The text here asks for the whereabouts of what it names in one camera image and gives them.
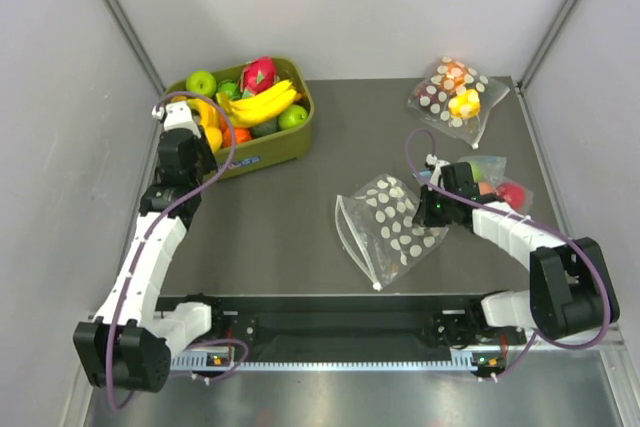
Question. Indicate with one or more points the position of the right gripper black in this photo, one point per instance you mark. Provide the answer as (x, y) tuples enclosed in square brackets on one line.
[(424, 217)]

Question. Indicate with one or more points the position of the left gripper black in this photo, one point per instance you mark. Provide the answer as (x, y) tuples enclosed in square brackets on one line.
[(203, 145)]

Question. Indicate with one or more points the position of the zip bag with bananas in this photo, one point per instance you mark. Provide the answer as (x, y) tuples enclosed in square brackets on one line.
[(376, 229)]

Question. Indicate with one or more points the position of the yellow banana bunch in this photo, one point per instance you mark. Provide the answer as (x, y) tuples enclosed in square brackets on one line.
[(249, 112), (206, 112)]

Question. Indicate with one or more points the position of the green apple toy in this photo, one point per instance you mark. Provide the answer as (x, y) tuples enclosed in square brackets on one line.
[(292, 117), (201, 82)]

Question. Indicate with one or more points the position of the yellow mango toy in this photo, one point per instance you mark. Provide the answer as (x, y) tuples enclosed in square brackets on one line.
[(214, 138)]

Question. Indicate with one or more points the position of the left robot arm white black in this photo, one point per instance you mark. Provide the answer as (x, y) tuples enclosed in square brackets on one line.
[(125, 345)]

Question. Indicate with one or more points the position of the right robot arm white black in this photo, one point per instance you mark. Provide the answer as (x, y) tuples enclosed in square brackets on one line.
[(570, 290)]

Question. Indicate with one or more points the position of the blue zip bag colourful balls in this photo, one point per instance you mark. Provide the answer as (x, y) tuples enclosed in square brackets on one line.
[(489, 172)]

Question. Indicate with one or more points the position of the polka dot zip bag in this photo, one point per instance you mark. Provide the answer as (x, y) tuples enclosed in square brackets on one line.
[(457, 99)]

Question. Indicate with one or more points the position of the yellow banana bunch in bin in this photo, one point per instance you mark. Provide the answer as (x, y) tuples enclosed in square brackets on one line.
[(206, 112)]

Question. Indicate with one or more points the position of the orange pumpkin toy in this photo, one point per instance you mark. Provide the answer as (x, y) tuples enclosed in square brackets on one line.
[(240, 135)]

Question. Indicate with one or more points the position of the grey green melon toy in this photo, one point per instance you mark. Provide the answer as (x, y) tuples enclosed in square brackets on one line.
[(264, 129)]

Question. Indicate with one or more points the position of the green round fruit toy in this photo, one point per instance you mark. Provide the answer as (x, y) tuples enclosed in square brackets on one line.
[(228, 89)]

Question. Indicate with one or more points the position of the olive green plastic bin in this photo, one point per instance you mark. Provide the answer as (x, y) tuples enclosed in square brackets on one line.
[(260, 152)]

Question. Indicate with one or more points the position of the pink dragon fruit toy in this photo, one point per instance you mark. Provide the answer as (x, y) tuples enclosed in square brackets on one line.
[(257, 76)]

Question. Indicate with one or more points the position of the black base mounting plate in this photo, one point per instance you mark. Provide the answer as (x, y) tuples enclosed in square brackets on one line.
[(353, 328)]

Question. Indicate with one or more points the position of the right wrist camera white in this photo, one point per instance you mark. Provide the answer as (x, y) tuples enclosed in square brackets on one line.
[(433, 169)]

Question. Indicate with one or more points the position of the slotted grey cable duct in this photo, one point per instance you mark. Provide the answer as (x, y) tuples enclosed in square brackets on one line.
[(217, 361)]

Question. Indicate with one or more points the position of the left aluminium frame post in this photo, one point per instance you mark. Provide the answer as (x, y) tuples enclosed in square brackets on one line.
[(127, 30)]

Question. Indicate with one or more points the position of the aluminium frame post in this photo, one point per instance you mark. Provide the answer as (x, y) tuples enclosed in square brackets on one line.
[(127, 30), (551, 36)]

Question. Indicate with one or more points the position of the right aluminium frame post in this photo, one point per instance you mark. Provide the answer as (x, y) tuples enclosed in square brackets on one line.
[(551, 36)]

